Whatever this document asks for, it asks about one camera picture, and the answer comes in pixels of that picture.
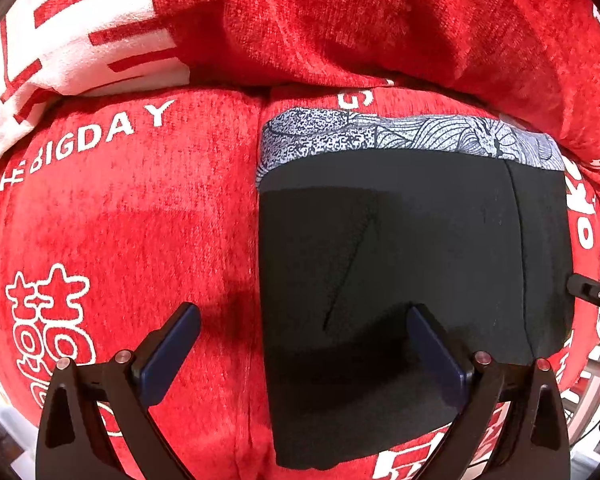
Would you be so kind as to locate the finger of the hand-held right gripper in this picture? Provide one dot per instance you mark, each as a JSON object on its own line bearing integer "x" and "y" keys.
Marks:
{"x": 595, "y": 292}

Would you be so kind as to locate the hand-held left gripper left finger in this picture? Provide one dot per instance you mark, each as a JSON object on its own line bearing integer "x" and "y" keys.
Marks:
{"x": 170, "y": 350}

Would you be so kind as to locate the red and white printed blanket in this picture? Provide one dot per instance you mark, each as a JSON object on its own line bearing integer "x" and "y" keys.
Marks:
{"x": 130, "y": 210}

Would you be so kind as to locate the black pants with patterned waistband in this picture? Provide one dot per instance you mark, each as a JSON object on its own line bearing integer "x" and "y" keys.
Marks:
{"x": 405, "y": 240}

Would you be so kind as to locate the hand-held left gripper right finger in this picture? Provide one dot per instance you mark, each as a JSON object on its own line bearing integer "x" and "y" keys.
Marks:
{"x": 436, "y": 355}

